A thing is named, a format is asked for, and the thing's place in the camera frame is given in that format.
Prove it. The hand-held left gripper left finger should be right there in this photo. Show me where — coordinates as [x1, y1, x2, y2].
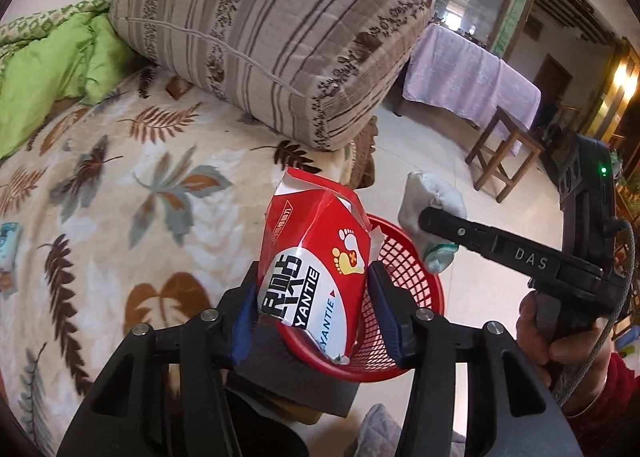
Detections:
[56, 261, 262, 457]

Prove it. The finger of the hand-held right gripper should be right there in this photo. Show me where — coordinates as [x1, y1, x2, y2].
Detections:
[418, 208, 603, 288]

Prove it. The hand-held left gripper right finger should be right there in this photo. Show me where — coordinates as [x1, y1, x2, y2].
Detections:
[367, 261, 583, 457]

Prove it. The red plastic mesh basket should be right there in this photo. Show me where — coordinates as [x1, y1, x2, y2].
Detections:
[272, 214, 446, 384]

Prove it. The red and white plastic packet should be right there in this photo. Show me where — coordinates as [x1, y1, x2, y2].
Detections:
[257, 167, 373, 365]

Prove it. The white wrapper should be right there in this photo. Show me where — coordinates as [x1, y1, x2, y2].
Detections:
[398, 171, 468, 274]

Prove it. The person's right forearm red sleeve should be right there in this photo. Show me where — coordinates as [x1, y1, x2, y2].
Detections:
[562, 351, 640, 457]

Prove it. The person's right hand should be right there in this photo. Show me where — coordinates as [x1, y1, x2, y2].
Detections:
[516, 291, 615, 369]

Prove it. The dark grey block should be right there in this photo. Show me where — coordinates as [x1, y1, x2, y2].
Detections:
[225, 332, 361, 420]

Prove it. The wooden stool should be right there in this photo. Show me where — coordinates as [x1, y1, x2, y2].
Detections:
[465, 106, 546, 204]

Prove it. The grey quilted cloth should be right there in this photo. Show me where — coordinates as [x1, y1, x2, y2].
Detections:
[357, 404, 416, 457]

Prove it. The brown wooden door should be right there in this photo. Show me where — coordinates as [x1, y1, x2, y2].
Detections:
[532, 54, 573, 110]

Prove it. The leaf print bedsheet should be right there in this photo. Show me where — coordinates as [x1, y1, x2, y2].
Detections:
[0, 62, 381, 457]

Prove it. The brown woven mat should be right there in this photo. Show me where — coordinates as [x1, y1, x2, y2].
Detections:
[347, 119, 381, 190]

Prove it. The table with lilac cloth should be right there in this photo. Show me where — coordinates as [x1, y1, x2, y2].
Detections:
[402, 24, 542, 158]

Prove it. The green paper strip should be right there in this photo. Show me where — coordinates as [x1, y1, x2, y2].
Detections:
[495, 0, 533, 58]

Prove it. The small teal packet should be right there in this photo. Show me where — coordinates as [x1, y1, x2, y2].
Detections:
[0, 222, 23, 273]

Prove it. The striped brown floral pillow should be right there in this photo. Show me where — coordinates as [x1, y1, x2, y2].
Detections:
[109, 0, 437, 152]

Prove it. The green blanket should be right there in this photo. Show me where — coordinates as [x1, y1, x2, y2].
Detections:
[0, 0, 136, 160]

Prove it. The grey braided cable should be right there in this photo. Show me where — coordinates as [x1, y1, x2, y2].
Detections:
[550, 219, 635, 405]

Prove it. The silver bracelet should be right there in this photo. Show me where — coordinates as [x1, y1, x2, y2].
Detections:
[565, 374, 612, 419]

